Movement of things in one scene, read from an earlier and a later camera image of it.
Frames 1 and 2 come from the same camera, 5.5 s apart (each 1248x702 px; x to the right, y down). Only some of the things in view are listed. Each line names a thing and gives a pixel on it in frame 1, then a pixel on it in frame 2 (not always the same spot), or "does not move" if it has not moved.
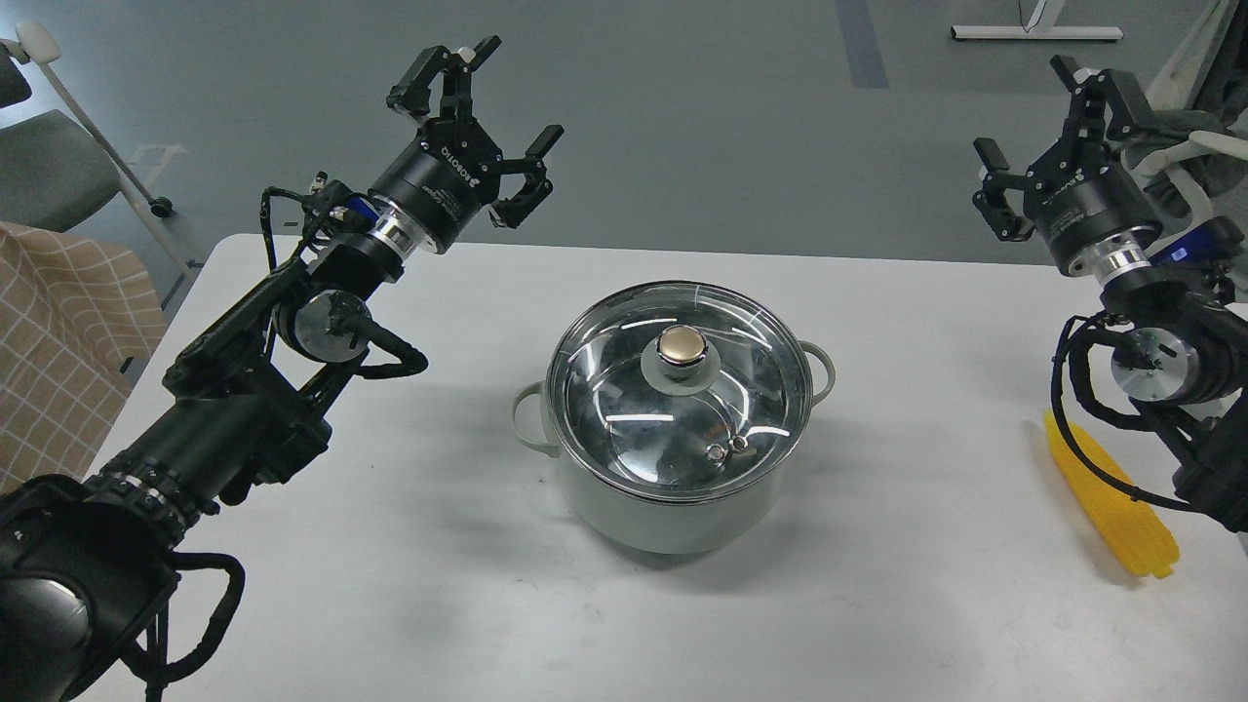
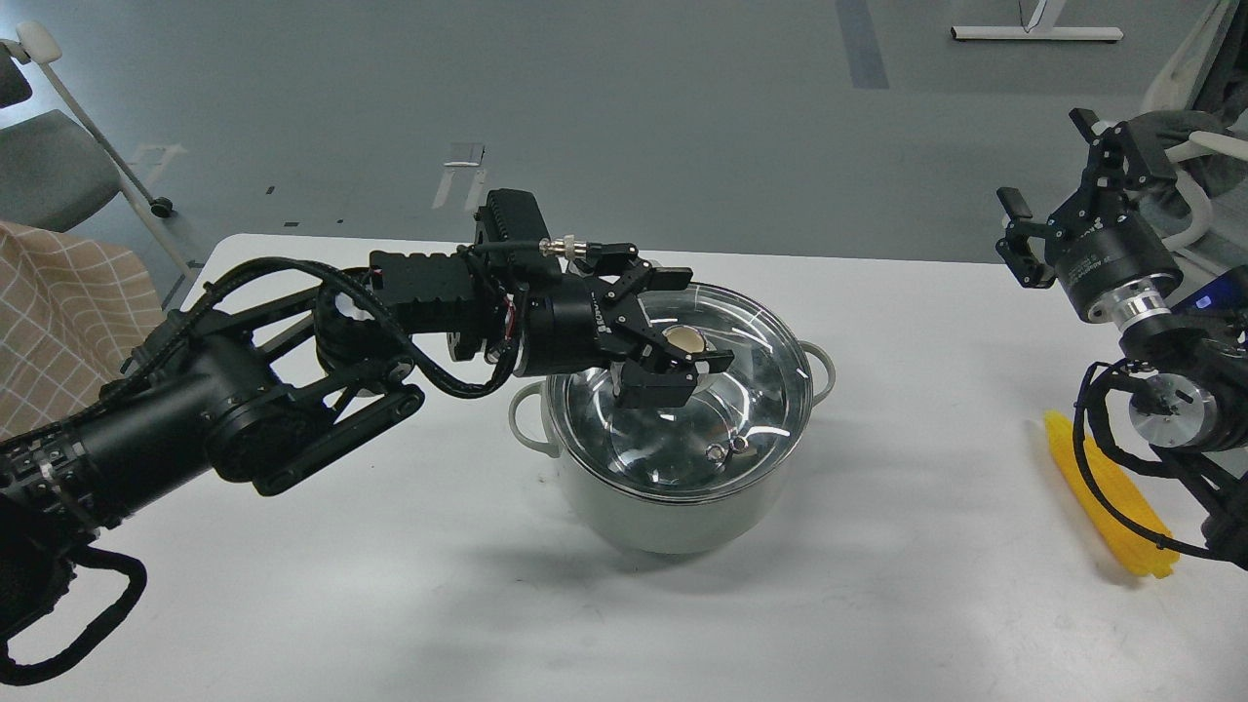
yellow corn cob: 1138,531 does not move
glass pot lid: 680,392 does not move
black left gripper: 444,178 → 568,328
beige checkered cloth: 78,318 does not move
